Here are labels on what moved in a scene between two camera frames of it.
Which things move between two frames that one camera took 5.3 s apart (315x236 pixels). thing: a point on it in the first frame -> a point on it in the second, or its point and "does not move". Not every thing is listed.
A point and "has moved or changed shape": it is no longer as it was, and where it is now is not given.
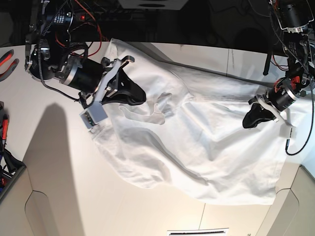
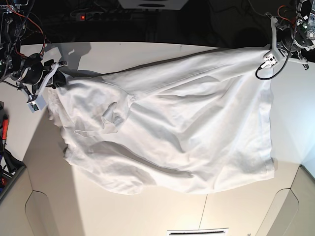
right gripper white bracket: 256,114 -> 280,55
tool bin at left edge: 11,167 does not move
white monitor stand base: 167,5 does not move
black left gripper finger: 122,89 -> 59,79
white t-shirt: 189,136 has moved or changed shape
